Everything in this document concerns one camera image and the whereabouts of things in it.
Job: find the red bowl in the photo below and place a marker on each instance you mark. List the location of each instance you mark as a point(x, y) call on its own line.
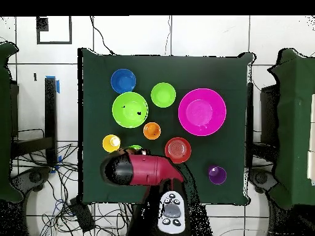
point(177, 148)

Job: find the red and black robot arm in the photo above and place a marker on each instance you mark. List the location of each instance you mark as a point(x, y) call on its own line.
point(147, 169)

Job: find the orange cup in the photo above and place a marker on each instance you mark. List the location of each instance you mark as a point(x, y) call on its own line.
point(151, 130)

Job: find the green cup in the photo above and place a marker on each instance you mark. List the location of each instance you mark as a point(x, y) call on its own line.
point(135, 147)

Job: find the large green bowl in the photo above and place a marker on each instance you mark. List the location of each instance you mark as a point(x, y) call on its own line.
point(130, 109)

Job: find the small green bowl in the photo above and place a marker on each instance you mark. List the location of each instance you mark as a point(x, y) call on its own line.
point(163, 95)

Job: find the large pink bowl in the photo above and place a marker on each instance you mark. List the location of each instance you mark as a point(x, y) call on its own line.
point(201, 111)

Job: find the yellow cup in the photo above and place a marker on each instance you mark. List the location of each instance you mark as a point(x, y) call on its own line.
point(111, 143)

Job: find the blue bowl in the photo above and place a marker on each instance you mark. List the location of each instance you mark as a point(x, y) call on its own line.
point(123, 80)

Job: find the purple cup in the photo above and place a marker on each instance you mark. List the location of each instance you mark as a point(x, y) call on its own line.
point(217, 175)

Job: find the dark green tablecloth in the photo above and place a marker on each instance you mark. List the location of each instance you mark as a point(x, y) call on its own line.
point(221, 73)

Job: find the blue tape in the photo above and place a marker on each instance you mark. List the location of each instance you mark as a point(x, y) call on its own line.
point(58, 86)

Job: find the black power strip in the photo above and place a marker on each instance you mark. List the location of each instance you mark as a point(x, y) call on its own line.
point(82, 215)

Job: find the black wheeled base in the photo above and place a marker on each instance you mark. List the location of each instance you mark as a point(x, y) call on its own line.
point(260, 177)
point(35, 177)

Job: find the green-clothed side table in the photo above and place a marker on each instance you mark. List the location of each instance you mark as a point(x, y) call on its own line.
point(5, 123)
point(295, 123)

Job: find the white board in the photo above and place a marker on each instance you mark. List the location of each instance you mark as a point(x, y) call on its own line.
point(312, 137)

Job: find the black post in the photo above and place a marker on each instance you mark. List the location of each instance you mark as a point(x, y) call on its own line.
point(50, 110)

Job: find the black square frame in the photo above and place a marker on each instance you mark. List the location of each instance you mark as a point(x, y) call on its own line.
point(42, 24)

